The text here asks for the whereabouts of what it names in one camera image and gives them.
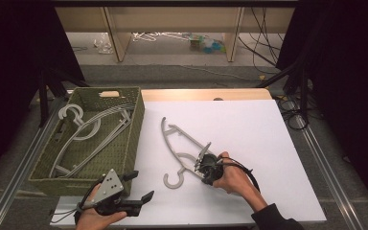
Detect white paper sheet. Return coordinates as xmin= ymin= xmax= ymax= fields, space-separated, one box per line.
xmin=49 ymin=99 xmax=328 ymax=228

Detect bundle of white hangers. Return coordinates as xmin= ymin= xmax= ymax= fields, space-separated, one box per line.
xmin=131 ymin=31 xmax=191 ymax=43

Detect black frame bar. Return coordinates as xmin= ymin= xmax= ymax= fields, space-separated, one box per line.
xmin=49 ymin=0 xmax=301 ymax=8

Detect person's left hand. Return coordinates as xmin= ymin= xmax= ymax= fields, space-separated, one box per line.
xmin=75 ymin=207 xmax=128 ymax=230

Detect aluminium rail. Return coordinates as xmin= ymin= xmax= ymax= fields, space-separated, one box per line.
xmin=0 ymin=95 xmax=68 ymax=230
xmin=295 ymin=114 xmax=365 ymax=230

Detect black stand legs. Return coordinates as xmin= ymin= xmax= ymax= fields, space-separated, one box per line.
xmin=37 ymin=68 xmax=89 ymax=128
xmin=255 ymin=60 xmax=311 ymax=124

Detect person's right hand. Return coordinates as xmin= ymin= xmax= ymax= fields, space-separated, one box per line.
xmin=213 ymin=152 xmax=257 ymax=196

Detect green woven basket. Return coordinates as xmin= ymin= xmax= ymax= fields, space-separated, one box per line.
xmin=28 ymin=85 xmax=146 ymax=197

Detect thin white floor cable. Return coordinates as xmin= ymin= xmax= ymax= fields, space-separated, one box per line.
xmin=159 ymin=63 xmax=257 ymax=82

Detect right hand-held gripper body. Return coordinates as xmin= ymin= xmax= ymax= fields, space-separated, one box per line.
xmin=194 ymin=142 xmax=224 ymax=186

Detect grey plastic clothes hanger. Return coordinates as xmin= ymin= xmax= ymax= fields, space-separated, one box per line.
xmin=160 ymin=116 xmax=214 ymax=190
xmin=48 ymin=103 xmax=136 ymax=179

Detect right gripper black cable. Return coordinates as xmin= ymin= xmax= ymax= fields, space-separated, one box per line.
xmin=218 ymin=156 xmax=262 ymax=194

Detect coiled black cable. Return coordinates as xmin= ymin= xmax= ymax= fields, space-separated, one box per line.
xmin=276 ymin=94 xmax=312 ymax=131

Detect clear plastic bag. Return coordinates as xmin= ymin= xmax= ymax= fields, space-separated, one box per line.
xmin=93 ymin=32 xmax=114 ymax=55

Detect beige wooden desk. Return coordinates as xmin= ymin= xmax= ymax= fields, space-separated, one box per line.
xmin=54 ymin=6 xmax=296 ymax=63

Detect colourful plastic items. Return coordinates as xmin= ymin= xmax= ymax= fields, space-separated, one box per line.
xmin=188 ymin=33 xmax=227 ymax=55

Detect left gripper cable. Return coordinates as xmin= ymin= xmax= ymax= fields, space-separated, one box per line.
xmin=50 ymin=183 xmax=104 ymax=224

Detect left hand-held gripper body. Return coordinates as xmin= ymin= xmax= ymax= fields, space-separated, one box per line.
xmin=78 ymin=168 xmax=143 ymax=217

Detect black curtain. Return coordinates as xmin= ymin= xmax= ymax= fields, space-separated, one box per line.
xmin=276 ymin=0 xmax=368 ymax=219
xmin=0 ymin=0 xmax=85 ymax=190

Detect hanging black cables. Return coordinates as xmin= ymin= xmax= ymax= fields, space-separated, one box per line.
xmin=238 ymin=7 xmax=284 ymax=66

